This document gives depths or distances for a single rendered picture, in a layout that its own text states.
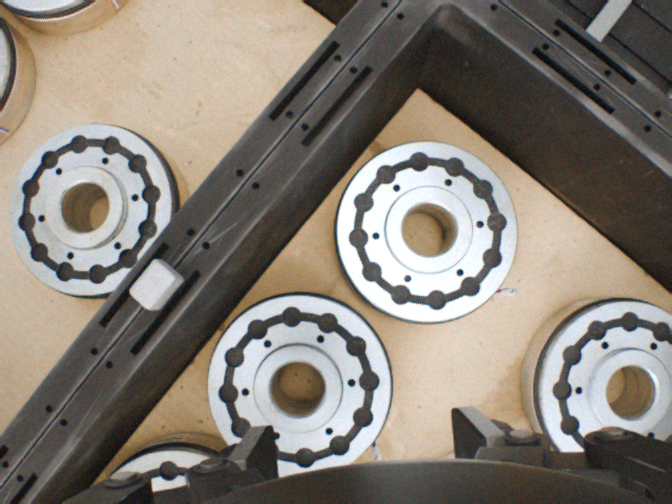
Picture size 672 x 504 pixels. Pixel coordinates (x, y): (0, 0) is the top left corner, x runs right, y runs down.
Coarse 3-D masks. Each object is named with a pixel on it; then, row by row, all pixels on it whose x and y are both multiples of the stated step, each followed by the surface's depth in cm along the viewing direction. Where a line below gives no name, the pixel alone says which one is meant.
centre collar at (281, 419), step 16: (272, 352) 28; (288, 352) 28; (304, 352) 28; (320, 352) 28; (272, 368) 28; (320, 368) 28; (336, 368) 28; (256, 384) 28; (336, 384) 28; (256, 400) 28; (272, 400) 28; (336, 400) 28; (272, 416) 28; (288, 416) 28; (304, 416) 28; (320, 416) 28; (288, 432) 28; (304, 432) 28
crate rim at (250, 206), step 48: (432, 0) 23; (480, 0) 23; (384, 48) 23; (528, 48) 23; (336, 96) 23; (576, 96) 22; (288, 144) 22; (624, 144) 23; (240, 192) 22; (240, 240) 22; (192, 288) 22; (144, 336) 23; (96, 384) 22; (48, 432) 22; (48, 480) 22
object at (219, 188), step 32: (384, 0) 23; (352, 32) 23; (288, 96) 23; (256, 128) 23; (288, 128) 23; (224, 160) 22; (256, 160) 22; (224, 192) 22; (192, 224) 22; (128, 288) 22; (96, 320) 22; (128, 320) 22; (96, 352) 23; (64, 384) 22; (32, 416) 22; (0, 448) 22; (32, 448) 22; (0, 480) 22
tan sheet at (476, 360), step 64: (384, 128) 33; (448, 128) 33; (512, 192) 32; (320, 256) 32; (576, 256) 32; (384, 320) 32; (512, 320) 32; (192, 384) 32; (320, 384) 31; (448, 384) 31; (512, 384) 31; (128, 448) 31; (384, 448) 31; (448, 448) 31
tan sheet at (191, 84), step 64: (192, 0) 34; (256, 0) 33; (64, 64) 33; (128, 64) 33; (192, 64) 33; (256, 64) 33; (64, 128) 33; (128, 128) 33; (192, 128) 33; (0, 192) 33; (192, 192) 33; (0, 256) 32; (0, 320) 32; (64, 320) 32; (0, 384) 32
